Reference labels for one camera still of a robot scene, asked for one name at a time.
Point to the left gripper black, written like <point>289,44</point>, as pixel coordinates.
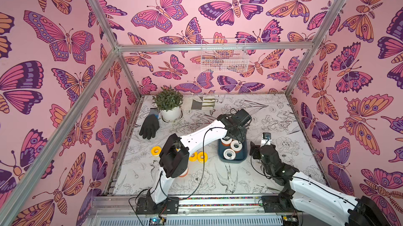
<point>242,136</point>

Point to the black work glove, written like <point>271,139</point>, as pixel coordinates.
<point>150,125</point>

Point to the white wire basket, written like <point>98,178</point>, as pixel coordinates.
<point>220,56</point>

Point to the folded green white cloth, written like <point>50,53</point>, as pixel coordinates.
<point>203,103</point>

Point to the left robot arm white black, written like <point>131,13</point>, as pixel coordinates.
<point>177,150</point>

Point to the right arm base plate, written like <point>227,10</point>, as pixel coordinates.
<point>277,204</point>

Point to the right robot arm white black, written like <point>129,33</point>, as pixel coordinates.
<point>302,193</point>

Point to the aluminium front rail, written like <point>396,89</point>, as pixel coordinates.
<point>215,210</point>

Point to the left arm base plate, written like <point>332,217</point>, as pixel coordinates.
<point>148,206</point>

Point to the small yellow white tape roll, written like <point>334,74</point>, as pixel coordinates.
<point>193,157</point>

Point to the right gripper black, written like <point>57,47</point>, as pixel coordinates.
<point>263,148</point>

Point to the orange rim white tape roll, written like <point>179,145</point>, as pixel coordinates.
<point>184,173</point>

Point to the potted green plant white pot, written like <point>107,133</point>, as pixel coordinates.
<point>168,101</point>

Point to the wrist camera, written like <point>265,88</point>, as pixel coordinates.
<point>242,117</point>
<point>266,138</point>

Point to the teal plastic storage box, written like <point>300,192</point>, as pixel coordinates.
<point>240,157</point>

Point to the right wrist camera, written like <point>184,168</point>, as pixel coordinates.
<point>266,138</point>

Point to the white tape roll front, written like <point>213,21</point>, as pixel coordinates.
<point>229,154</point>

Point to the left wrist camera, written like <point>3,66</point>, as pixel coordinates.
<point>242,117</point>

